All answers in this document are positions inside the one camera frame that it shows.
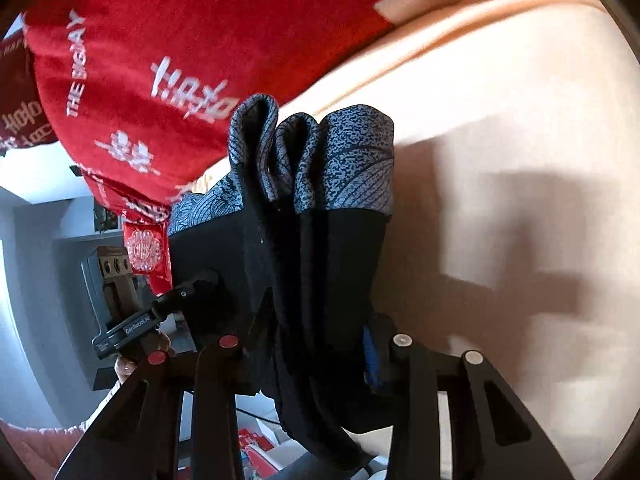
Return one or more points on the red printed blanket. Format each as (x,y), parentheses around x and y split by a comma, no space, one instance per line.
(150,25)

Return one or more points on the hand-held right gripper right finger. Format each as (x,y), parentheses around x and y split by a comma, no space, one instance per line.
(370,357)

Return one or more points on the peach bed sheet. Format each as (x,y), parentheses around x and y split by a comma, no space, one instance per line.
(500,200)

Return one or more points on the dark red printed pillow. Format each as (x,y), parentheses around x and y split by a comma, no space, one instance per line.
(17,110)

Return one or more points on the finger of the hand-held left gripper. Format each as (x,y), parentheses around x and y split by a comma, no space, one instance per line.
(192,287)

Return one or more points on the red medallion print cloth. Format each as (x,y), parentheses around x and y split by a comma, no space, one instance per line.
(145,252)

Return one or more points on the person's left hand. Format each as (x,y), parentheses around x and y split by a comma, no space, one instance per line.
(124,367)

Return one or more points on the pink cloth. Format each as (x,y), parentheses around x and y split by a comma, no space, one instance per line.
(35,452)

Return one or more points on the red and white box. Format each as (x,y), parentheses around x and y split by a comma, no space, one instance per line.
(255,447)

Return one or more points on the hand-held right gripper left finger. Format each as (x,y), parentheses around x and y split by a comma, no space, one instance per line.
(220,377)

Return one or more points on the black pants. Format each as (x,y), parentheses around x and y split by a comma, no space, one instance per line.
(320,270)

